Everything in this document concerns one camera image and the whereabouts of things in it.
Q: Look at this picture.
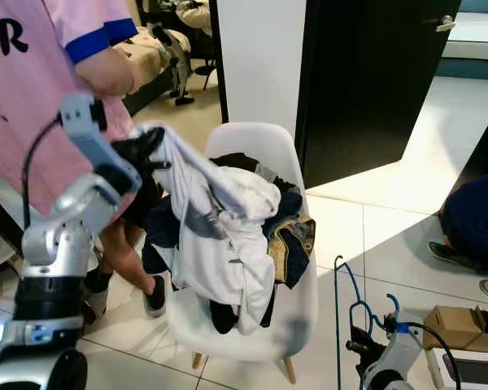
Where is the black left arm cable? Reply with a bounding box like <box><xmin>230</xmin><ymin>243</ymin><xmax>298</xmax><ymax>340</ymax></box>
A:
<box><xmin>22</xmin><ymin>116</ymin><xmax>66</xmax><ymax>232</ymax></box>

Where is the beige bed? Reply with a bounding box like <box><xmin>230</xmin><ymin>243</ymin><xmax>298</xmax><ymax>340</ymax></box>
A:
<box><xmin>114</xmin><ymin>32</ymin><xmax>180</xmax><ymax>82</ymax></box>

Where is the black gold patterned garment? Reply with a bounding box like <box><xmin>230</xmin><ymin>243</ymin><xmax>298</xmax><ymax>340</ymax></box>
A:
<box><xmin>264</xmin><ymin>213</ymin><xmax>316</xmax><ymax>292</ymax></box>

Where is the grey humanoid robot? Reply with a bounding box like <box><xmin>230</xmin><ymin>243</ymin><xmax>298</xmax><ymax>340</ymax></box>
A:
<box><xmin>150</xmin><ymin>24</ymin><xmax>196</xmax><ymax>106</ymax></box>

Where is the white sofa teal base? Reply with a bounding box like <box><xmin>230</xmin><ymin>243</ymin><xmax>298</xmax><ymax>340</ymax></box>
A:
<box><xmin>443</xmin><ymin>0</ymin><xmax>488</xmax><ymax>80</ymax></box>

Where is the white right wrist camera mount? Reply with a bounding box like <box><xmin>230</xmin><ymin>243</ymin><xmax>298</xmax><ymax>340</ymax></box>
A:
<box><xmin>386</xmin><ymin>311</ymin><xmax>429</xmax><ymax>383</ymax></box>

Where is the person in pink shirt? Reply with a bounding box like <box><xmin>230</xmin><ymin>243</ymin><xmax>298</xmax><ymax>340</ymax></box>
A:
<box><xmin>0</xmin><ymin>0</ymin><xmax>172</xmax><ymax>318</ymax></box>

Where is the white t-shirt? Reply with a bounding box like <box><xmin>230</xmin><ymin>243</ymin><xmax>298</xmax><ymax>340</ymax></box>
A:
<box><xmin>130</xmin><ymin>122</ymin><xmax>281</xmax><ymax>336</ymax></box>

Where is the black door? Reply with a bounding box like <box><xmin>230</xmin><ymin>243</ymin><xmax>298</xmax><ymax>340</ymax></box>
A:
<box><xmin>294</xmin><ymin>0</ymin><xmax>462</xmax><ymax>189</ymax></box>

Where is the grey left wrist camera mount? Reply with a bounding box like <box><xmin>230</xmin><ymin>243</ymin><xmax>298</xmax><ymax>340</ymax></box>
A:
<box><xmin>59</xmin><ymin>92</ymin><xmax>141</xmax><ymax>192</ymax></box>

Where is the dark wooden table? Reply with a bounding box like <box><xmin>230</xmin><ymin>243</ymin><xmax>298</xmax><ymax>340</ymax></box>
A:
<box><xmin>0</xmin><ymin>191</ymin><xmax>25</xmax><ymax>257</ymax></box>

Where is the open cardboard box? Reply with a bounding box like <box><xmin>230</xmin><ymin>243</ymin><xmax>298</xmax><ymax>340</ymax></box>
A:
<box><xmin>423</xmin><ymin>305</ymin><xmax>488</xmax><ymax>352</ymax></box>

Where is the person in navy trousers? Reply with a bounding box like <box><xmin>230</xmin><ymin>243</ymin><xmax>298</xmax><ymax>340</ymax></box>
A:
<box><xmin>429</xmin><ymin>167</ymin><xmax>488</xmax><ymax>301</ymax></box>

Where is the navy crumpled garment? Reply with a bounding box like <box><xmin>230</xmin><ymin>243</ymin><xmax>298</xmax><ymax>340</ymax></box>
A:
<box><xmin>142</xmin><ymin>197</ymin><xmax>184</xmax><ymax>273</ymax></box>

